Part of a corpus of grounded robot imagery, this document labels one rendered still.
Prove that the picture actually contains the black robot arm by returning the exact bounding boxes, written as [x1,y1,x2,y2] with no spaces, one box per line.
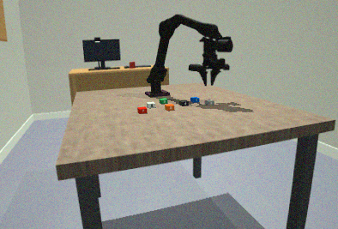
[147,15,233,94]

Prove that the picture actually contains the orange block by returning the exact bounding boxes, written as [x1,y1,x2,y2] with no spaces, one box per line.
[165,104,174,111]

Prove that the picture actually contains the blue block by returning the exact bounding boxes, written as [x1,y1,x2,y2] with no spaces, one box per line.
[190,97,199,103]

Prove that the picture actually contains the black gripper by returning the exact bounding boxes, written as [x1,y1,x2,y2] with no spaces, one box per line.
[189,51,229,86]

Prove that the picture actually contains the red block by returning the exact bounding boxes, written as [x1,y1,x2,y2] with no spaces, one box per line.
[137,107,147,114]

